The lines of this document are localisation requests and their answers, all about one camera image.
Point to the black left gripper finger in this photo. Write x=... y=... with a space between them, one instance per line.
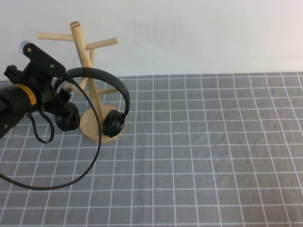
x=63 y=85
x=63 y=95

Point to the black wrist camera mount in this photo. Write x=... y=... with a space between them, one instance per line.
x=40 y=58

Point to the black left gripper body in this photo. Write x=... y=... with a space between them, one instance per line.
x=39 y=80

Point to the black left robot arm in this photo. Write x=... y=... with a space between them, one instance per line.
x=14 y=101

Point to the black over-ear headphones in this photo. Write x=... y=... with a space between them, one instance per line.
x=113 y=81

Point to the wooden branch headphone stand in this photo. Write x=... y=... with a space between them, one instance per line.
x=91 y=134

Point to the grey white-grid tablecloth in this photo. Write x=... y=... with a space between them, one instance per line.
x=189 y=142

